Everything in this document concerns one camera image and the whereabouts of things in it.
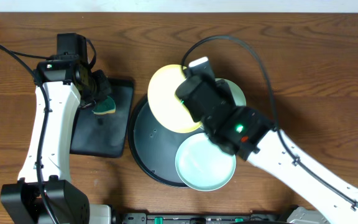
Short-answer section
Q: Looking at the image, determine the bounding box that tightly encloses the green and yellow sponge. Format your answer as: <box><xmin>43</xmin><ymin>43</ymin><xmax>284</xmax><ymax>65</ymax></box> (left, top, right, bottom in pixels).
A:
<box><xmin>92</xmin><ymin>96</ymin><xmax>116</xmax><ymax>115</ymax></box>

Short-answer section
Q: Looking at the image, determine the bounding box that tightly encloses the mint green plate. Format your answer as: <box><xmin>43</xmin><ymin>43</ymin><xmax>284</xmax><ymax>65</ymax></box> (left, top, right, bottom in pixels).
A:
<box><xmin>175</xmin><ymin>133</ymin><xmax>236</xmax><ymax>192</ymax></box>
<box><xmin>215</xmin><ymin>78</ymin><xmax>246</xmax><ymax>106</ymax></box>

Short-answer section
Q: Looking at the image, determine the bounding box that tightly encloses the yellow plate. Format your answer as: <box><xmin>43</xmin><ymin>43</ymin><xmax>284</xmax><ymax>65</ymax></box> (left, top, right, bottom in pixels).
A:
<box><xmin>147</xmin><ymin>64</ymin><xmax>201</xmax><ymax>133</ymax></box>

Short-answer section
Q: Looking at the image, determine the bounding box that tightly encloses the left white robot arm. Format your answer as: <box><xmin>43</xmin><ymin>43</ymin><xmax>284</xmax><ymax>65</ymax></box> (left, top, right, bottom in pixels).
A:
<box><xmin>1</xmin><ymin>60</ymin><xmax>114</xmax><ymax>223</ymax></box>

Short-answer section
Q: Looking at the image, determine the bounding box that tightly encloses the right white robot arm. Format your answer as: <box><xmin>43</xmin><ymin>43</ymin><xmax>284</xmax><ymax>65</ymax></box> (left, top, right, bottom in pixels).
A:
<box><xmin>175</xmin><ymin>76</ymin><xmax>358</xmax><ymax>223</ymax></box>

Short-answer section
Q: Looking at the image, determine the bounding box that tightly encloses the black rectangular tray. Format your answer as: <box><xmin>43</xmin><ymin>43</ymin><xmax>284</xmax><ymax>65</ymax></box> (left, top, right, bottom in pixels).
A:
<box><xmin>70</xmin><ymin>78</ymin><xmax>134</xmax><ymax>158</ymax></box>

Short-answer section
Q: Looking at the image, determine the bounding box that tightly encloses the black round serving tray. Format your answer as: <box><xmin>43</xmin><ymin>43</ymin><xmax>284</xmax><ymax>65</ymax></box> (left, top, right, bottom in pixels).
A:
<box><xmin>129</xmin><ymin>96</ymin><xmax>205</xmax><ymax>188</ymax></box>

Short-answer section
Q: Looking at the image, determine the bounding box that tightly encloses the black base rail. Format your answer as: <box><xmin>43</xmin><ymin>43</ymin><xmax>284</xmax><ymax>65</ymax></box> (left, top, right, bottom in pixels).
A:
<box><xmin>121</xmin><ymin>213</ymin><xmax>287</xmax><ymax>224</ymax></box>

